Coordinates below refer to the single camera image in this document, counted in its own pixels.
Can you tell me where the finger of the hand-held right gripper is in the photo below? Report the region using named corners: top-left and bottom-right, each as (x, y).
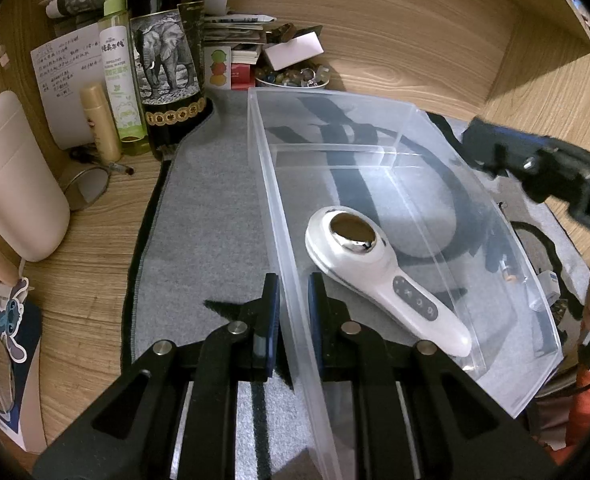
top-left (462, 116), bottom-right (542, 177)

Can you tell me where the small round hand mirror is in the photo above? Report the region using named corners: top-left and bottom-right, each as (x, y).
top-left (60, 167), bottom-right (111, 212)

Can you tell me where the rolled printed paper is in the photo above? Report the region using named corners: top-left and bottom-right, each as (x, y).
top-left (44, 0), bottom-right (110, 20)

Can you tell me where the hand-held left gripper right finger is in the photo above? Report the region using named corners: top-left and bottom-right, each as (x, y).
top-left (308, 271), bottom-right (560, 480)

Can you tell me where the dark elephant label wine bottle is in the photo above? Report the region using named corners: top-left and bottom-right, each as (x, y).
top-left (126, 0), bottom-right (214, 162)

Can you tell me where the blue cartoon sticker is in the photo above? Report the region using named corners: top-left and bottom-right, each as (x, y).
top-left (0, 277), bottom-right (30, 362)

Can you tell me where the small red box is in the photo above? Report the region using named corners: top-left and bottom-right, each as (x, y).
top-left (230, 62), bottom-right (256, 86)

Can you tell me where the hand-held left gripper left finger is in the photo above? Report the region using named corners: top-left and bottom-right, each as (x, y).
top-left (32, 273), bottom-right (281, 480)

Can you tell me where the blank white card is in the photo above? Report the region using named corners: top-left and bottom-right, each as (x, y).
top-left (264, 31), bottom-right (324, 69)

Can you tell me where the stack of papers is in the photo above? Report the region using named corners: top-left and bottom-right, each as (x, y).
top-left (202, 12), bottom-right (277, 47)

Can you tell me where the white cable with plug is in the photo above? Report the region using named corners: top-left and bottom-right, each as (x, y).
top-left (0, 4), bottom-right (12, 69)

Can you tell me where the white handheld massager device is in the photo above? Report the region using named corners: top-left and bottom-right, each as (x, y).
top-left (305, 206), bottom-right (474, 359)

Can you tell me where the fruit print card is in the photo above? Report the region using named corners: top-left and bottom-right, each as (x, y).
top-left (204, 46), bottom-right (234, 90)

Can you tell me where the small beige tube bottle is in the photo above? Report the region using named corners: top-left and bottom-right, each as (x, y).
top-left (79, 83), bottom-right (124, 163)

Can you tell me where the green spray bottle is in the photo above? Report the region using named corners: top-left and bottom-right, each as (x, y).
top-left (98, 0), bottom-right (150, 157)

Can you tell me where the white charger adapter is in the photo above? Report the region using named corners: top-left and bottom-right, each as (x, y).
top-left (529, 270), bottom-right (561, 312)

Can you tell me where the handwritten white note paper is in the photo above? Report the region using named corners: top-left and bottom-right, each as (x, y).
top-left (30, 25), bottom-right (106, 151)

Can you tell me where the dish of beads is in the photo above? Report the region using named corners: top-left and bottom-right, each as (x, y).
top-left (254, 62), bottom-right (332, 91)

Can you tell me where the grey patterned desk mat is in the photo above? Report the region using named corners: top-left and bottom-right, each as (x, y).
top-left (120, 87), bottom-right (590, 480)

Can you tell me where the beige rounded plastic device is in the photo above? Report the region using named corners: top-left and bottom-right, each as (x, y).
top-left (0, 91), bottom-right (71, 263)

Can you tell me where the clear plastic storage bin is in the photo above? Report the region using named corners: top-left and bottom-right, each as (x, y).
top-left (247, 86), bottom-right (564, 480)

